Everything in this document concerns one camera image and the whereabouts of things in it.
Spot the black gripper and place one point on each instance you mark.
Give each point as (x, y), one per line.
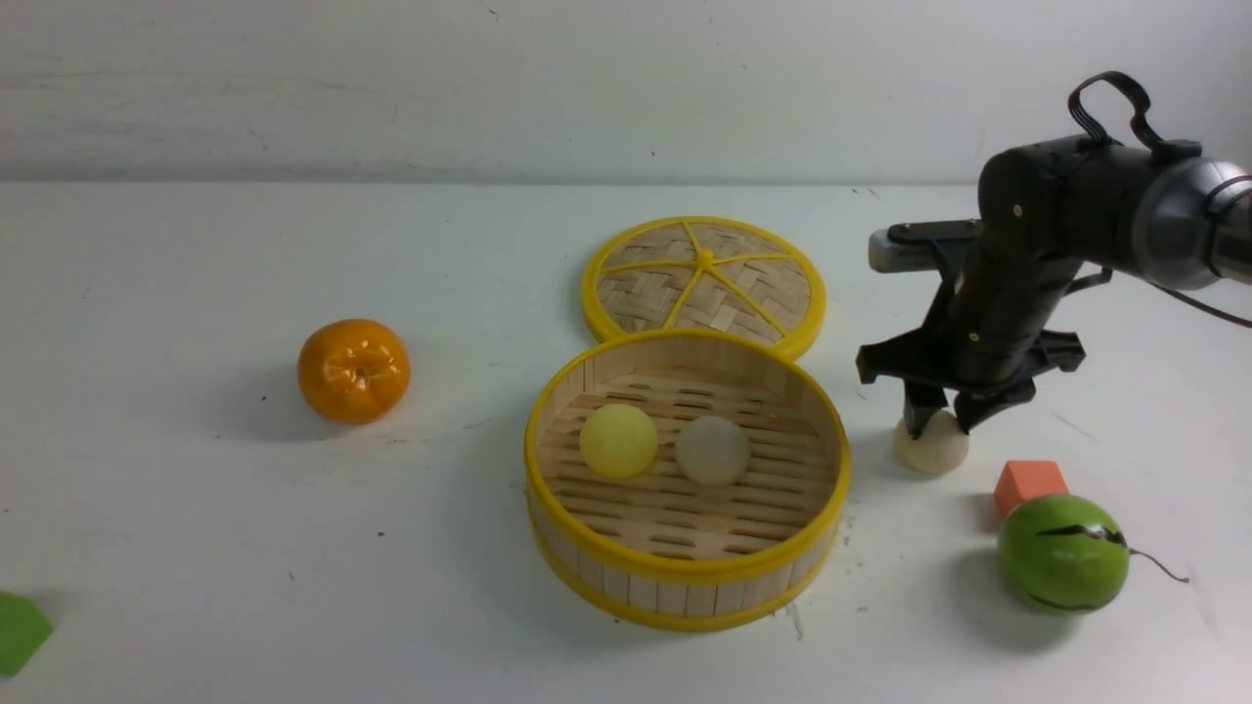
(1046, 209)

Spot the white bun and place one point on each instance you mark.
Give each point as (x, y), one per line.
(941, 447)
(712, 452)

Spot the yellow bun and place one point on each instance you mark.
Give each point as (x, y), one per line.
(619, 442)

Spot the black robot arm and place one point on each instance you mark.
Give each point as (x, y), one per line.
(1190, 229)

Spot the woven bamboo steamer lid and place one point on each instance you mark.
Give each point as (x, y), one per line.
(705, 273)

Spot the bamboo steamer tray yellow rim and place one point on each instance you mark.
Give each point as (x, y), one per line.
(657, 549)

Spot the orange cube block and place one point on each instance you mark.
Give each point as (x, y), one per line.
(1022, 481)

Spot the green toy watermelon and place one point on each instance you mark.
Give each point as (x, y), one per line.
(1066, 555)

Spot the orange toy mandarin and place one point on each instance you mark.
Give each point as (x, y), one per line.
(353, 371)

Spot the green block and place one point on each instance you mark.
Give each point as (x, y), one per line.
(24, 629)

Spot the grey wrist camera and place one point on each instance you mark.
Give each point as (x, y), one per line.
(941, 246)

